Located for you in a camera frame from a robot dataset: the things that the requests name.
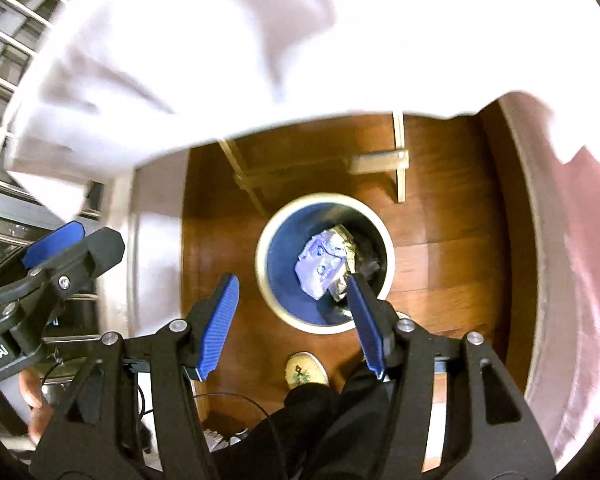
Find purple plastic bag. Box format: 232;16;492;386
294;232;351;301

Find blue bin with cream rim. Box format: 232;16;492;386
255;192;396;333

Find yellow slipper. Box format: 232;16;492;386
285;352;331;390

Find black cable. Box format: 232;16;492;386
192;391;286;480

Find cartoon printed tablecloth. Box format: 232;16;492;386
5;0;600;221

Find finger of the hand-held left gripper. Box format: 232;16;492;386
0;228;126;331
0;221;86;293

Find pink bedspread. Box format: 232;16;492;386
500;91;600;471

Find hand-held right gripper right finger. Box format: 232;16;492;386
347;273;556;480

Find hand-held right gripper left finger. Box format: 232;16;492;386
30;273;240;480

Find person's left hand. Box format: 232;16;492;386
19;367;56;443

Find person's dark trousers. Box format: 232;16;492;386
212;360;406;480

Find dark gold wrapper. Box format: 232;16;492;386
327;225;359;303

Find wooden table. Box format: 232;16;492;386
219;112;411;211

